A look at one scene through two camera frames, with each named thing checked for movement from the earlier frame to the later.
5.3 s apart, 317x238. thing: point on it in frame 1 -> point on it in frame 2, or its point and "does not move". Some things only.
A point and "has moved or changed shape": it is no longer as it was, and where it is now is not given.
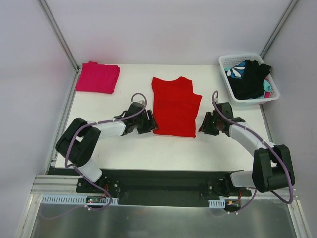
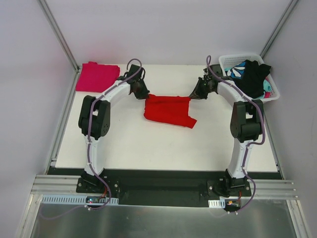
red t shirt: x=176 y=107 has moved or changed shape
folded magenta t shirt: x=98 y=78 does not move
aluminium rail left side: x=57 y=184 does not move
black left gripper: x=146 y=121 -> x=141 y=89
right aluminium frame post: x=275 y=32 does not move
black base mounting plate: x=157 y=187 does not move
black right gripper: x=211 y=124 -> x=201 y=88
